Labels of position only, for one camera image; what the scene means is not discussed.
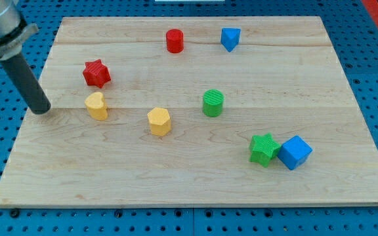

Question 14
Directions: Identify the blue triangular prism block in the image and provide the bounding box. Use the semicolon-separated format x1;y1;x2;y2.
220;28;241;52

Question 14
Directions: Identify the yellow heart block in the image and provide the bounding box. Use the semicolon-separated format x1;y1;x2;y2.
85;92;108;121

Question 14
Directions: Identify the blue cube block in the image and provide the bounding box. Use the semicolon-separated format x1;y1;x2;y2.
278;136;313;170

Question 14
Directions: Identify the red star block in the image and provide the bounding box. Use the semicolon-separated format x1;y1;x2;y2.
83;59;111;89

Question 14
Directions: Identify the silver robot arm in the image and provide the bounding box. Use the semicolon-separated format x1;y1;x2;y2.
0;0;51;115

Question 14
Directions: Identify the yellow hexagon block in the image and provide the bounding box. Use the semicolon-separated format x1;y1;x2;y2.
147;108;171;136

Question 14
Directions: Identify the red cylinder block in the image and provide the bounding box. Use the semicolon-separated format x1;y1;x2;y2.
166;29;184;53

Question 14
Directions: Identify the green star block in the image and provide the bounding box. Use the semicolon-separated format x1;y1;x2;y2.
249;133;281;168

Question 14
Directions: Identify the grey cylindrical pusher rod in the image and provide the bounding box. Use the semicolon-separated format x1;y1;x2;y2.
0;52;51;115

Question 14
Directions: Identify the wooden board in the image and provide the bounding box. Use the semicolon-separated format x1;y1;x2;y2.
0;16;378;208

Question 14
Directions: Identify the green cylinder block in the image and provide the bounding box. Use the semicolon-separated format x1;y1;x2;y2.
202;89;224;117

